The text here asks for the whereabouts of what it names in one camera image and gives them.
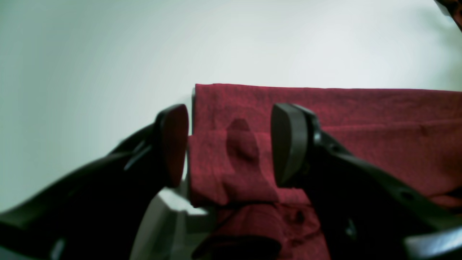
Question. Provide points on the dark red long-sleeve T-shirt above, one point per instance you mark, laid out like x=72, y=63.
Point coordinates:
x=383, y=78

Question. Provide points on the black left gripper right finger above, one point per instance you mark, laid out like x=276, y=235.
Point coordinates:
x=364, y=212

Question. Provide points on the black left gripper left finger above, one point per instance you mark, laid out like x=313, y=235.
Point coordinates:
x=94, y=212

